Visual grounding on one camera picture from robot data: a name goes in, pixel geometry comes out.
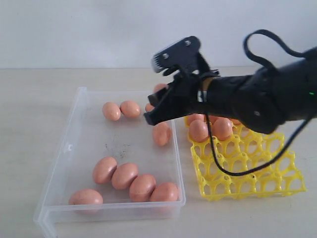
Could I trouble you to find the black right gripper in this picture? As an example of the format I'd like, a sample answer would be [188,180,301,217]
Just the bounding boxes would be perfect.
[144,53,219,125]

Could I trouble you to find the brown egg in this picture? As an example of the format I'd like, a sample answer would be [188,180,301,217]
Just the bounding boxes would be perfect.
[93,157,117,184]
[152,122,171,146]
[230,119,242,125]
[68,189,104,205]
[102,102,121,121]
[150,182,179,202]
[129,174,156,202]
[145,103,154,112]
[119,100,141,118]
[212,118,233,141]
[153,83,168,93]
[186,114,205,126]
[208,115,219,124]
[189,119,209,142]
[111,163,139,190]

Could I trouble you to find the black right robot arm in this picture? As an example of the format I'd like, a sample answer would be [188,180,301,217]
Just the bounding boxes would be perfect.
[144,48,317,134]

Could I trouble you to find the clear plastic storage box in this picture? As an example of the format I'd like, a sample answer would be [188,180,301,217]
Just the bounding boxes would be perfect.
[34,87,186,238]

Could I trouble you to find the yellow plastic egg tray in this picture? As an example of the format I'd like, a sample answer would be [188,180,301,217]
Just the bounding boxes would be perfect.
[188,124,306,201]

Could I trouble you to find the black camera cable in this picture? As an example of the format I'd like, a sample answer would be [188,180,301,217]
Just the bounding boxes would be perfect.
[193,29,317,177]

